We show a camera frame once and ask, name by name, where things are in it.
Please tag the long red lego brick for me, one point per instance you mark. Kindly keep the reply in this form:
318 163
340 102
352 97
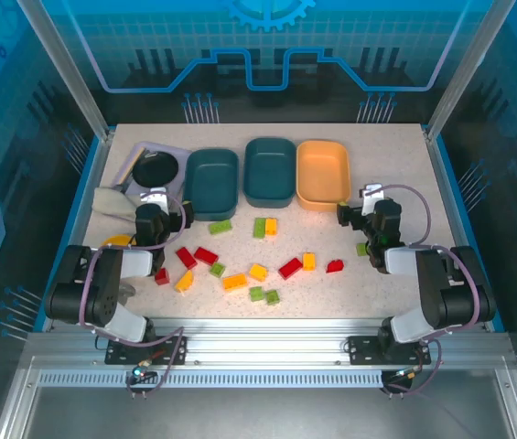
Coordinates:
206 255
290 268
186 257

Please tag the small red lego brick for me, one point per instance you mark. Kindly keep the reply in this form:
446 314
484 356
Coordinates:
162 276

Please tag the curved yellow lego brick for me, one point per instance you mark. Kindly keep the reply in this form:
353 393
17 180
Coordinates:
184 281

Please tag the long yellow lego brick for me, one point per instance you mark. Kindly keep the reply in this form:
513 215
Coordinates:
234 281

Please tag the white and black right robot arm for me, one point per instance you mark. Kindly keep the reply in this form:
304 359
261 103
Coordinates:
441 292

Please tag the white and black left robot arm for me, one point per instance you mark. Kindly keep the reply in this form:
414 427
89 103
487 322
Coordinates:
102 283

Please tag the yellow disc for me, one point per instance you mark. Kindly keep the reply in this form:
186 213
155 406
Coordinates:
118 241

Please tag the teal plastic container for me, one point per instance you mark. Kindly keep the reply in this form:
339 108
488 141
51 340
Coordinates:
212 178
269 169

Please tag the beige cloth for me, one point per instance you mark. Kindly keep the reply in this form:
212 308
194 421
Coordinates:
111 203

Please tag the sloped red lego brick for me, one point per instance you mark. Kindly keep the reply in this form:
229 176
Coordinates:
335 265

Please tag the orange plastic container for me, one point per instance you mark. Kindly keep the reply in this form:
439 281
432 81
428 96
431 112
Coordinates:
322 169

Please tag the black bowl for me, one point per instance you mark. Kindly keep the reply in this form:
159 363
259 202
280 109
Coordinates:
155 170

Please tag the lavender tray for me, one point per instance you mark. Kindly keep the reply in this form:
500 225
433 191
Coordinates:
155 147

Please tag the flat green lego plate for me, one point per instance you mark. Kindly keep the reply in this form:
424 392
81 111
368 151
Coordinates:
259 227

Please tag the small lit connector module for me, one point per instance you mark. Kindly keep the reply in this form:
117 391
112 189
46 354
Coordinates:
141 372
405 375

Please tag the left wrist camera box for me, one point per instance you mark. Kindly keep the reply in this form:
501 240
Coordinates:
156 200

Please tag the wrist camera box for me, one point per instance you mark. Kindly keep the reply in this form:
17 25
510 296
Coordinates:
371 194
156 200

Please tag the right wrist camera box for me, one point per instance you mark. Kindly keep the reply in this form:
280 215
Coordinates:
371 194

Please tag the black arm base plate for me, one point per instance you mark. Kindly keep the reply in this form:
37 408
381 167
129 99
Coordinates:
363 350
121 352

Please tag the aluminium mounting rail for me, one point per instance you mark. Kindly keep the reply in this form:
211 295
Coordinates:
262 343

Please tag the aluminium frame post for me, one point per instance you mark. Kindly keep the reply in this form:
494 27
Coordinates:
70 73
468 68

